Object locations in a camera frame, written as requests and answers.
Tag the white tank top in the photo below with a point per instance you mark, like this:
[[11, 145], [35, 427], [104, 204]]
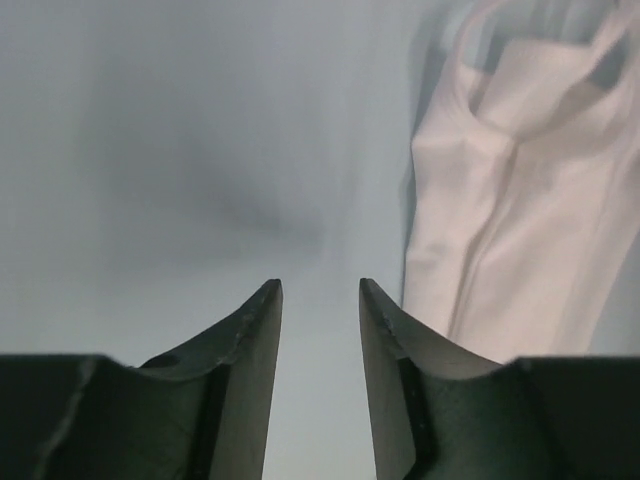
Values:
[[527, 189]]

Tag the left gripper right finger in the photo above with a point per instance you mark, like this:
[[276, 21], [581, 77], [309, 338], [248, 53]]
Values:
[[438, 411]]

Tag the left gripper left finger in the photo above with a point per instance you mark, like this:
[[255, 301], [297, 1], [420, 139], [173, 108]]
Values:
[[197, 411]]

